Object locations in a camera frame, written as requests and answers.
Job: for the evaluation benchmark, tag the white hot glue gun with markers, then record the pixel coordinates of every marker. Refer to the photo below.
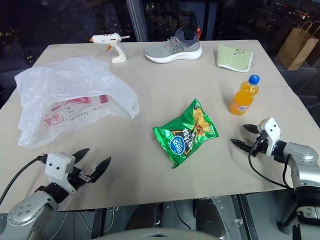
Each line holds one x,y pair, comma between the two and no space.
113,46

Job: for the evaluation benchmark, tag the green folded towel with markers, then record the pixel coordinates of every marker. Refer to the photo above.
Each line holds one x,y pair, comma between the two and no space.
232,57

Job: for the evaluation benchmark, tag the green chip bag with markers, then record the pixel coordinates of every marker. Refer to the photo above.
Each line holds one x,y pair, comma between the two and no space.
186,136

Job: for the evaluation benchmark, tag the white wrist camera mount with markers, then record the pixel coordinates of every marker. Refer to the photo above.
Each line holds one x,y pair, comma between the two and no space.
58,167
270,133

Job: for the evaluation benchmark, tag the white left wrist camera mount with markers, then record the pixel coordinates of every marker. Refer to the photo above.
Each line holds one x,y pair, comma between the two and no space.
58,167

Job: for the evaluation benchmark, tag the dark rounded robot body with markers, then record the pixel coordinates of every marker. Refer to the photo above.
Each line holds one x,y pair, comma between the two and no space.
155,231

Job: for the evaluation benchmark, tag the translucent white plastic bag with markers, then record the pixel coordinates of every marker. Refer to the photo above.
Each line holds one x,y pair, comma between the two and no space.
72,97

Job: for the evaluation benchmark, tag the grey knit sneaker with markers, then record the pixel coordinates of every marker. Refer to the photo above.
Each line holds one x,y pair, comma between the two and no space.
175,46

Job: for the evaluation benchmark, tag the orange soda bottle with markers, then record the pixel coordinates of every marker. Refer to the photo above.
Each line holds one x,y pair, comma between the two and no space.
243,97

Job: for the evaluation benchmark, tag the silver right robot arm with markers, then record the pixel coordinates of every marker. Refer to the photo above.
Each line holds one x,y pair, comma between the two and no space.
298,162

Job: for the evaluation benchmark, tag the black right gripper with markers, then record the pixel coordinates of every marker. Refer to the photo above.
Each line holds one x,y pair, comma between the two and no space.
258,143

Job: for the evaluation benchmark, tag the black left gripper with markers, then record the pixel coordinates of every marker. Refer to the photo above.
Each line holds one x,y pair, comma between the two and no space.
79,176

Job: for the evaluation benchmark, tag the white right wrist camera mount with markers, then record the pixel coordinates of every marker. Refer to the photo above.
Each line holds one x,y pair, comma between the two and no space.
270,133

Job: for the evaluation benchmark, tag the brown paper shopping bag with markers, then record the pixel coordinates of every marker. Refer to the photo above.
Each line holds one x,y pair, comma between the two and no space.
298,47

